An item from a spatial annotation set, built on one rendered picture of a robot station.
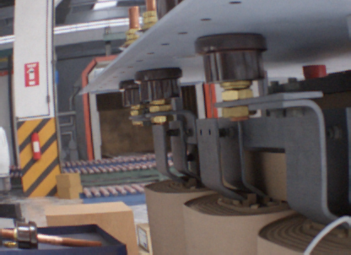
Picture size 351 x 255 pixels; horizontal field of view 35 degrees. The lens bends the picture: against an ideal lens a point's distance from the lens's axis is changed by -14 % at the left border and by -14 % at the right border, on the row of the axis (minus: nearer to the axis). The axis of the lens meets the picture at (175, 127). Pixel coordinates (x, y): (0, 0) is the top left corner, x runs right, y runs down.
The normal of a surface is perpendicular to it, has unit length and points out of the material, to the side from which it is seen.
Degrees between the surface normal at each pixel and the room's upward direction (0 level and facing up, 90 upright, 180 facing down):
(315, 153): 90
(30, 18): 90
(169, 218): 90
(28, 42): 90
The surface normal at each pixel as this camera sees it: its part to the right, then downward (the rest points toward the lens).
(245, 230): -0.49, 0.06
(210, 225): -0.89, 0.09
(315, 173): -0.97, 0.10
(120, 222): 0.22, 0.00
